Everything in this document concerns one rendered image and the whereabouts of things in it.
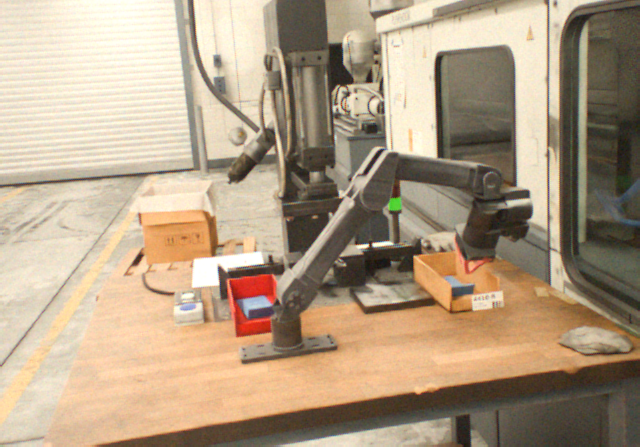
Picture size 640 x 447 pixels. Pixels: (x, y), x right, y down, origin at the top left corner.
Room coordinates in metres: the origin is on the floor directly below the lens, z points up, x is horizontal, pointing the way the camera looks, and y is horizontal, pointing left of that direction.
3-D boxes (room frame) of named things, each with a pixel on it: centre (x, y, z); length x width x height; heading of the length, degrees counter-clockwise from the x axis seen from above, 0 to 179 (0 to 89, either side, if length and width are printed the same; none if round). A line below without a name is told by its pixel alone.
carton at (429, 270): (1.63, -0.33, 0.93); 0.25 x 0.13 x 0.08; 10
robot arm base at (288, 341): (1.36, 0.08, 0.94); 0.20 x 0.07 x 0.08; 100
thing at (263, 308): (1.62, 0.16, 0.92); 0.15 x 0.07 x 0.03; 17
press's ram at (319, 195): (1.85, 0.01, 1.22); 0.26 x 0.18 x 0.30; 10
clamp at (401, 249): (1.84, -0.19, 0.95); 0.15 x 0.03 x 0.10; 100
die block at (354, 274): (1.78, -0.01, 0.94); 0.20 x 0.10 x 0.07; 100
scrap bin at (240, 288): (1.58, 0.15, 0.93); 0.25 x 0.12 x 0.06; 10
